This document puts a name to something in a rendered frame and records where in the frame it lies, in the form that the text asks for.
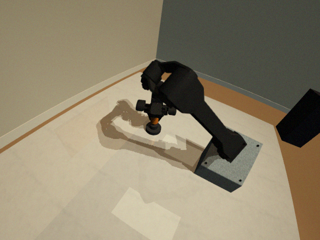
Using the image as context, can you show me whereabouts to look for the orange knob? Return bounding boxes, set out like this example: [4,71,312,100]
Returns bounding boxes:
[150,117,159,125]

